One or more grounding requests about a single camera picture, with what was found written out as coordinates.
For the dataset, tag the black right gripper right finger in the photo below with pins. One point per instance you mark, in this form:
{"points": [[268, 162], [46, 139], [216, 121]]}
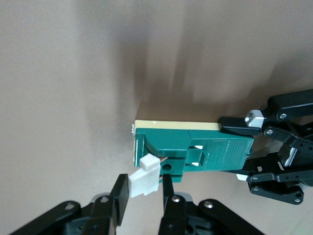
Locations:
{"points": [[168, 191]]}

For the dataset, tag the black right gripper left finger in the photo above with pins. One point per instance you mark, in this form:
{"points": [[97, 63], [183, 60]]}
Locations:
{"points": [[119, 195]]}

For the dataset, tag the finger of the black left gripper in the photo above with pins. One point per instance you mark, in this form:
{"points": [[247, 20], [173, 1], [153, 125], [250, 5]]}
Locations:
{"points": [[232, 126], [269, 176]]}

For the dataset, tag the brown paper table cover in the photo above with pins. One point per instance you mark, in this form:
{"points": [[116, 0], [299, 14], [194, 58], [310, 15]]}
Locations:
{"points": [[73, 73]]}

